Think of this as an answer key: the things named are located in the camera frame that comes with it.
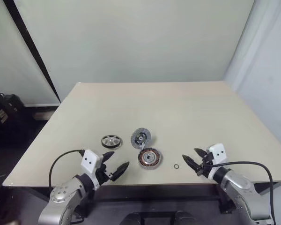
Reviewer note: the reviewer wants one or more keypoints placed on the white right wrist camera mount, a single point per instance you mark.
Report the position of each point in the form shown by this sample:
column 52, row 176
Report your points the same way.
column 216, row 152

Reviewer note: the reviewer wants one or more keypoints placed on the black silver motor rotor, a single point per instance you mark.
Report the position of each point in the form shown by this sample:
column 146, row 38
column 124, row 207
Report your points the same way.
column 111, row 141

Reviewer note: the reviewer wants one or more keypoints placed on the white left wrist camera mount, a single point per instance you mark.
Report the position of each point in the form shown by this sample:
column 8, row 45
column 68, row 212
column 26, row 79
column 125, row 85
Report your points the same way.
column 90, row 161

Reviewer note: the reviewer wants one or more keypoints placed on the dark rounded shape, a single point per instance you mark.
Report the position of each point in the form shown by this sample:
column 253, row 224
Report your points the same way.
column 134, row 219
column 184, row 218

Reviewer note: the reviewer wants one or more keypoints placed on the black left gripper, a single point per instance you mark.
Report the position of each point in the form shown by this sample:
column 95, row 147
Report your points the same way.
column 103, row 174

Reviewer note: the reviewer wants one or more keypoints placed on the person in dark clothing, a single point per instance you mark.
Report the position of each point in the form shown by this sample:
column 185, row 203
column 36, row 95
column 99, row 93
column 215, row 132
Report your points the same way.
column 9, row 110

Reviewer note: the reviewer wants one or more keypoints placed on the grey metal motor cover plate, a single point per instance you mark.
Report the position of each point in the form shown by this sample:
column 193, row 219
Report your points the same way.
column 135, row 138

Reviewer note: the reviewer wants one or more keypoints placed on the black diagonal wall strip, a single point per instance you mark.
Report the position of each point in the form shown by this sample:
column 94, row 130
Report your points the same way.
column 32, row 47

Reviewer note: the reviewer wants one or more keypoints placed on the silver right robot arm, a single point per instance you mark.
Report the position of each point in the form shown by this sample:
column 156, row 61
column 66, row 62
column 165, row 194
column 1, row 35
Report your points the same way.
column 238, row 185

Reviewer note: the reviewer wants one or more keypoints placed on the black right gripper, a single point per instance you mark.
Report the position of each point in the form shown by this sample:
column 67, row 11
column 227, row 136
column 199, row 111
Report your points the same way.
column 206, row 165

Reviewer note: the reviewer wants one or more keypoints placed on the grey flat box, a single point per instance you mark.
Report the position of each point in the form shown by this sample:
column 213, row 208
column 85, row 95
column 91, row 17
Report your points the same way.
column 42, row 116

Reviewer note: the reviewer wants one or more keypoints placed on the black table frame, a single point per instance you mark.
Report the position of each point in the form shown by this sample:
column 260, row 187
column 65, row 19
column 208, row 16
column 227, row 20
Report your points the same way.
column 154, row 194

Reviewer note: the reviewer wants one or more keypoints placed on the copper wound motor stator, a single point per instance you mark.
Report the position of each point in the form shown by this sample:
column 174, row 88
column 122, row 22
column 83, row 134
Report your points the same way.
column 145, row 161

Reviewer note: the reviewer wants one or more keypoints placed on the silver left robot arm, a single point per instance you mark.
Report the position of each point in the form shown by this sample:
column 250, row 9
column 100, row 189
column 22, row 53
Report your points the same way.
column 61, row 194

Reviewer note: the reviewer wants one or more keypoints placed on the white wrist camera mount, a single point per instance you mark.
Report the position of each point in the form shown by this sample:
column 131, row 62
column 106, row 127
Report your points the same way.
column 216, row 152
column 90, row 161

